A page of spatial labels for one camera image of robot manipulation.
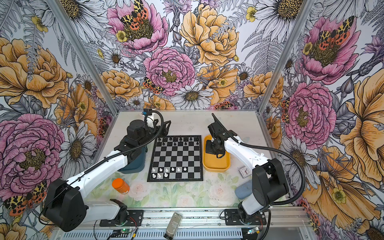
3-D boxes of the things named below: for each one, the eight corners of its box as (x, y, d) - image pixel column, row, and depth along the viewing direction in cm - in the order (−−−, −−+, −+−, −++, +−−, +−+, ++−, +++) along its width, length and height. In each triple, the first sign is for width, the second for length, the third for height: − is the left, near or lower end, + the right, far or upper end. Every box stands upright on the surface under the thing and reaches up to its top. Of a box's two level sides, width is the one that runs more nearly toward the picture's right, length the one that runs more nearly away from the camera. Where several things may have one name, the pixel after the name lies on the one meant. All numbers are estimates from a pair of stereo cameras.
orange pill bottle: (119, 194, 84) (110, 186, 74) (122, 186, 86) (113, 178, 77) (128, 194, 84) (120, 187, 74) (130, 186, 86) (122, 178, 77)
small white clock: (242, 178, 89) (244, 176, 87) (237, 169, 93) (238, 167, 91) (249, 175, 90) (251, 173, 88) (244, 167, 94) (245, 165, 92)
